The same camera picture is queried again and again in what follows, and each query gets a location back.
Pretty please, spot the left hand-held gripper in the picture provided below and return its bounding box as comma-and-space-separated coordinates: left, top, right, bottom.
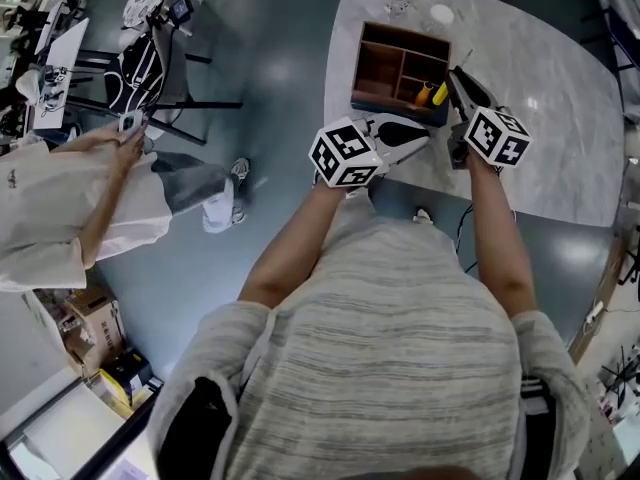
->
308, 112, 432, 188

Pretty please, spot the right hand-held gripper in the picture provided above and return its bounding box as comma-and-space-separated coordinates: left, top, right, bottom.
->
446, 67, 533, 170

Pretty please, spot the yellow-handled screwdriver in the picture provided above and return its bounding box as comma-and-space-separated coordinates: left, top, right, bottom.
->
432, 49, 474, 106

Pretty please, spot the brown wooden organizer box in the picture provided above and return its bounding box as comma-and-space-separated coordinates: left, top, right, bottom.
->
351, 21, 453, 114

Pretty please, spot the person's left forearm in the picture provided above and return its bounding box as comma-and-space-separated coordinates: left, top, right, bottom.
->
237, 182, 351, 309

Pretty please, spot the person's right forearm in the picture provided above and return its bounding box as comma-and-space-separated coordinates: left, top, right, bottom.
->
467, 160, 539, 319

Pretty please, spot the brown cardboard box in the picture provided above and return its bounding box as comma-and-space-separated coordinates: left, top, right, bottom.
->
64, 287, 126, 374

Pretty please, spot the yellow and black box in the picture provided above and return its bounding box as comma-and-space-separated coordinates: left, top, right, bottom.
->
99, 350, 154, 409

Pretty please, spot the clear jar with white lid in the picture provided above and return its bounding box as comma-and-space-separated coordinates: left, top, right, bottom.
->
422, 3, 456, 37

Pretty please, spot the person's grey striped shirt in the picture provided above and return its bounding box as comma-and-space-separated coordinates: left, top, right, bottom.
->
147, 195, 594, 480

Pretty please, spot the grey chair with black legs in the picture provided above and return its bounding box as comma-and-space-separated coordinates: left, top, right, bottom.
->
64, 22, 245, 147

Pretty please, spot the small black monitor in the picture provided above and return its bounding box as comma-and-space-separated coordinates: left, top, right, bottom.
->
169, 0, 196, 23

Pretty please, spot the white handheld device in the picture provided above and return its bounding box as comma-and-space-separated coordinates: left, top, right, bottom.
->
118, 110, 146, 134

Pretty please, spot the black and white backpack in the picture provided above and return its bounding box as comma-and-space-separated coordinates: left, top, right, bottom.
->
103, 32, 171, 114

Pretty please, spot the white patterned round cushion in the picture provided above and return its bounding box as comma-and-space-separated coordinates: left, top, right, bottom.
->
122, 0, 174, 30

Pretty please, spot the white desk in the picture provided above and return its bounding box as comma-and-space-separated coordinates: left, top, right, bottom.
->
32, 17, 91, 132

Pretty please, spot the black cable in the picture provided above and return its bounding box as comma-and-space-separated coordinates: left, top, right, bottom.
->
454, 202, 479, 274

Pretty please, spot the black white-striped backpack strap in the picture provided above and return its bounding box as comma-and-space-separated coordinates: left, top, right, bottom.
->
519, 375, 559, 480

